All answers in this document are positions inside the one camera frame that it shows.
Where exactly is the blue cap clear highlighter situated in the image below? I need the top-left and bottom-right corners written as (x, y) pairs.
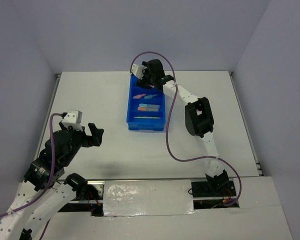
top-left (139, 103), bottom-right (160, 109)

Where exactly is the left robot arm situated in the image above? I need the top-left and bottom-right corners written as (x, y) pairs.
top-left (0, 123), bottom-right (104, 240)

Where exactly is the blue compartment tray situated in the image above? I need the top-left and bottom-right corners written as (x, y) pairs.
top-left (126, 76), bottom-right (166, 131)

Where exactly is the orange cap grey highlighter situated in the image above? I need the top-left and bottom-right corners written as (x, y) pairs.
top-left (137, 106), bottom-right (160, 112)

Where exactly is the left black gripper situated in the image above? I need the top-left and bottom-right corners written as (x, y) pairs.
top-left (60, 120), bottom-right (105, 166)

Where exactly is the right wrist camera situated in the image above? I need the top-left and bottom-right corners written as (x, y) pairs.
top-left (130, 63), bottom-right (146, 80)

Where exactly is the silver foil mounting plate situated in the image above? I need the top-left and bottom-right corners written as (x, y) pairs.
top-left (52, 178), bottom-right (243, 218)

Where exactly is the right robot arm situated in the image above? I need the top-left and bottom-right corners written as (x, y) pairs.
top-left (130, 59), bottom-right (229, 196)

